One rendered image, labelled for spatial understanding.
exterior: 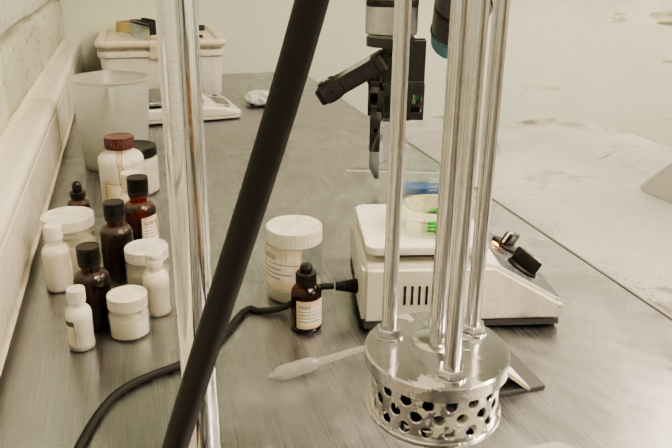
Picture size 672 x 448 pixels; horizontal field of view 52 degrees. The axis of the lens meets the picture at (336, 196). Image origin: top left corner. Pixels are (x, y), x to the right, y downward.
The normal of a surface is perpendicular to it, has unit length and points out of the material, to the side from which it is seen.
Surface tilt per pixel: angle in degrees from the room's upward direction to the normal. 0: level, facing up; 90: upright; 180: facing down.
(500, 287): 90
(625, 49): 90
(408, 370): 0
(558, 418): 0
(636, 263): 0
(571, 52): 90
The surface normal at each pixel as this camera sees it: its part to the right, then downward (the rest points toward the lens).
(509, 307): 0.07, 0.33
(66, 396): 0.01, -0.94
